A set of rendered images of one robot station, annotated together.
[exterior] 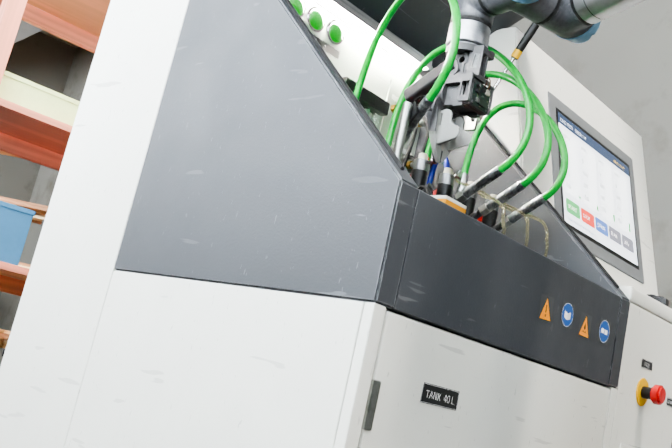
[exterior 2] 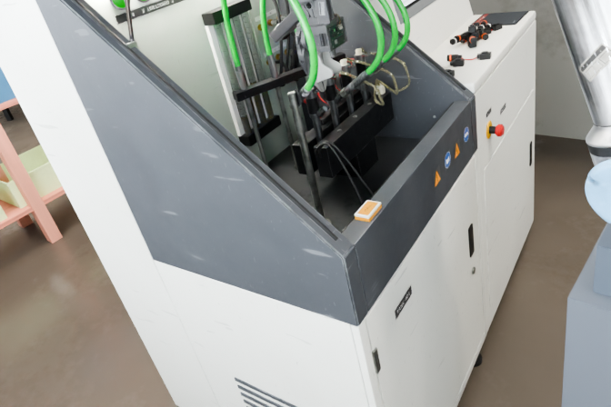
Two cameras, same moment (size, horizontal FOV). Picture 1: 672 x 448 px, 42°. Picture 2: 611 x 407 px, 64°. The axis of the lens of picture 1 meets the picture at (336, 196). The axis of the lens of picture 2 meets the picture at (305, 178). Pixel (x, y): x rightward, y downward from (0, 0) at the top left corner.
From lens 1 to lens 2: 0.89 m
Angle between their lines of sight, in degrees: 41
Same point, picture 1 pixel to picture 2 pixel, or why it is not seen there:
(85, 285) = (140, 264)
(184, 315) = (223, 299)
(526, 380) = (437, 223)
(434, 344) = (392, 290)
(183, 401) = (253, 342)
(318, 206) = (284, 260)
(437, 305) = (386, 273)
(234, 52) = (140, 124)
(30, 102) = not seen: outside the picture
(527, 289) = (425, 184)
